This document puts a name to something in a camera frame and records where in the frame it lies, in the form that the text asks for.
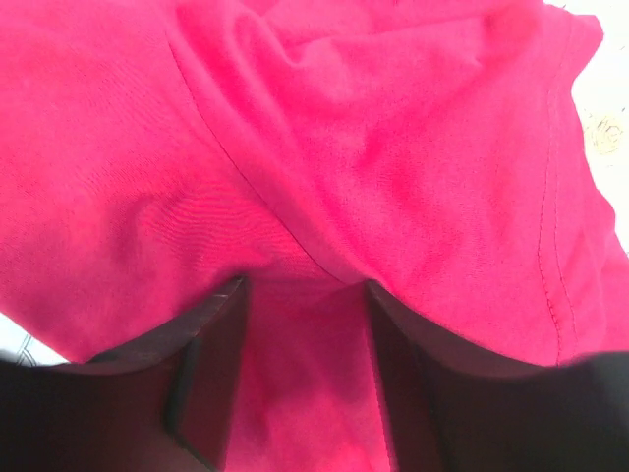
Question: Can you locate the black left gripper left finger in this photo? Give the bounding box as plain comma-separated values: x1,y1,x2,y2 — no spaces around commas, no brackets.
1,277,248,471

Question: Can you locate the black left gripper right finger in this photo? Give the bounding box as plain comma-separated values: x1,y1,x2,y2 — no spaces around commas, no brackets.
366,284,628,471

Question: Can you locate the pink t shirt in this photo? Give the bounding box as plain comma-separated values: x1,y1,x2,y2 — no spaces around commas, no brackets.
1,1,628,471

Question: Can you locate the floral patterned table mat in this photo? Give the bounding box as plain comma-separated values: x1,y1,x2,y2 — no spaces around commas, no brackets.
551,1,628,248

